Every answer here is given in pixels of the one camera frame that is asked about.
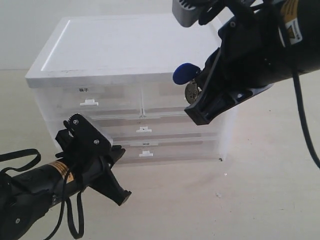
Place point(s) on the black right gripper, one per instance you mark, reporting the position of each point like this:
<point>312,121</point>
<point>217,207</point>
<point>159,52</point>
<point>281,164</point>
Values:
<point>255,52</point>

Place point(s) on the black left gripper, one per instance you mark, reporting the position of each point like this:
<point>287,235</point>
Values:
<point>92,170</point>

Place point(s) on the key bunch with blue fob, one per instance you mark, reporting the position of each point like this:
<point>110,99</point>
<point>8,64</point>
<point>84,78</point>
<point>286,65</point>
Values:
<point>186,74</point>

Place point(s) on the wide clear drawer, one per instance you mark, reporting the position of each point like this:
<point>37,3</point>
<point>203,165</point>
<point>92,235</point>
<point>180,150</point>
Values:
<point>158,129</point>
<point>172,149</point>

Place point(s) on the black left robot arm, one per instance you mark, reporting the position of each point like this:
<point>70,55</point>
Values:
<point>28,196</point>

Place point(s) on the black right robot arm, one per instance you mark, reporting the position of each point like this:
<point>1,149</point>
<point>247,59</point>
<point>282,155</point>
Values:
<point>303,20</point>

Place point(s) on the white translucent drawer cabinet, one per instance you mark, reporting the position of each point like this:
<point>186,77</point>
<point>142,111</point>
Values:
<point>119,50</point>

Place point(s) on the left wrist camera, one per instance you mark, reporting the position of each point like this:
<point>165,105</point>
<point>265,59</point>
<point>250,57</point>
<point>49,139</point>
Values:
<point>89,133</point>

